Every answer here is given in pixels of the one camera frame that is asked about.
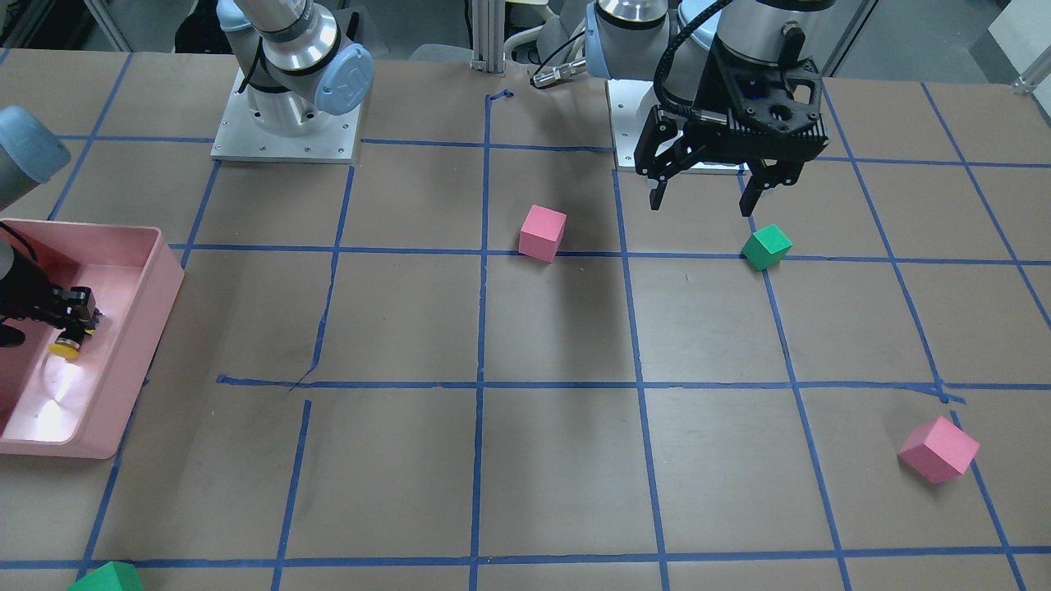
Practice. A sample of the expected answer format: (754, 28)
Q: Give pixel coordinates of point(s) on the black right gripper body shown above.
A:
(33, 297)

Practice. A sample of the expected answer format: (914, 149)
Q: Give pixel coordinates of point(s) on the yellow mushroom push button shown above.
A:
(71, 338)

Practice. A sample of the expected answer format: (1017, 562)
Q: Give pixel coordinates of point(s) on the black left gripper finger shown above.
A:
(765, 177)
(660, 165)

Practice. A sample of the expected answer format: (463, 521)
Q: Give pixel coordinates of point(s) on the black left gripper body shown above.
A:
(708, 90)

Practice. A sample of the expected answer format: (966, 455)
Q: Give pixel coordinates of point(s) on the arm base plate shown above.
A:
(273, 128)
(629, 104)

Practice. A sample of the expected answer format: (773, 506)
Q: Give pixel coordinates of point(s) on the green foam cube near bin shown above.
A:
(112, 576)

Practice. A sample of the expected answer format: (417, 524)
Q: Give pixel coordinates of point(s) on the pink foam cube outer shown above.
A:
(939, 450)

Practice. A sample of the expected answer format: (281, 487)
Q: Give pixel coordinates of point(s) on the aluminium frame post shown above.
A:
(487, 36)

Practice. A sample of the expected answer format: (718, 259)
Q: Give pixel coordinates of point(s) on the pink plastic bin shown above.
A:
(80, 407)

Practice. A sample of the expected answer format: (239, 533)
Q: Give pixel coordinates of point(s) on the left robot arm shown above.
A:
(624, 39)

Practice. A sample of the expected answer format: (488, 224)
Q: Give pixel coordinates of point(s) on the pink foam cube centre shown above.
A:
(541, 233)

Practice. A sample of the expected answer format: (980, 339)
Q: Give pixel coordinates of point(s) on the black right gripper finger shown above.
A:
(75, 309)

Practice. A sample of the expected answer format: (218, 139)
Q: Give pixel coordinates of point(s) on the grey office chair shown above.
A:
(543, 33)

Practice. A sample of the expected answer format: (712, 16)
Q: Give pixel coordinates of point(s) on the pink foam cube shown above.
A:
(939, 450)
(541, 233)

